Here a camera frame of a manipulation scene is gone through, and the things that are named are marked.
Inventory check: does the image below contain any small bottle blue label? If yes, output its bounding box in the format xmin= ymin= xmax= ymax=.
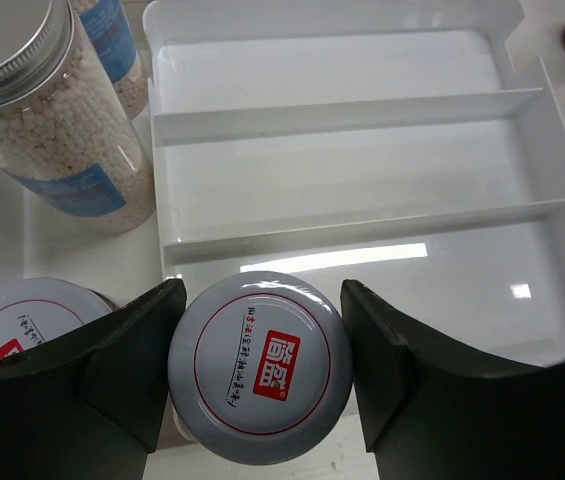
xmin=71 ymin=0 xmax=148 ymax=119

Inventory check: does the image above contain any spice jar white red lid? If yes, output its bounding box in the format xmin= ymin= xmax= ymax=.
xmin=167 ymin=271 xmax=353 ymax=466

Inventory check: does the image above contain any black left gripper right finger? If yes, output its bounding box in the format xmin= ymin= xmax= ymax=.
xmin=340 ymin=280 xmax=565 ymax=479

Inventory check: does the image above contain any tall jar silver lid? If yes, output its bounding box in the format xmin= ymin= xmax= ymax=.
xmin=0 ymin=1 xmax=155 ymax=233

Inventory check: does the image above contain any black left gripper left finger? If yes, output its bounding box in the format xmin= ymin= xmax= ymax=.
xmin=0 ymin=279 xmax=186 ymax=479

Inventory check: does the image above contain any white divided organizer tray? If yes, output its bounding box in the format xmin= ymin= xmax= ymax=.
xmin=0 ymin=1 xmax=565 ymax=366

